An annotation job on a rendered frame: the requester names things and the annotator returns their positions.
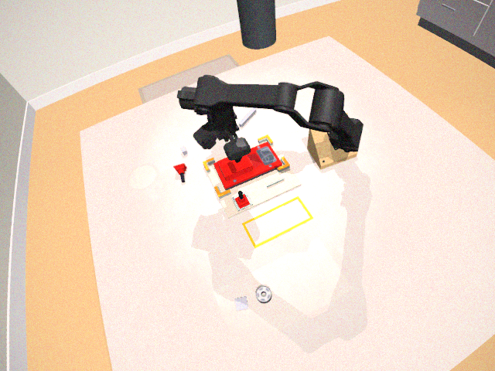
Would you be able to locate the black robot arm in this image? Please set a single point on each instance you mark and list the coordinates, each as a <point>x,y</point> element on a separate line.
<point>214,96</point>

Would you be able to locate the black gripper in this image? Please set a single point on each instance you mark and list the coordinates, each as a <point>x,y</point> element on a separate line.
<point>237,147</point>

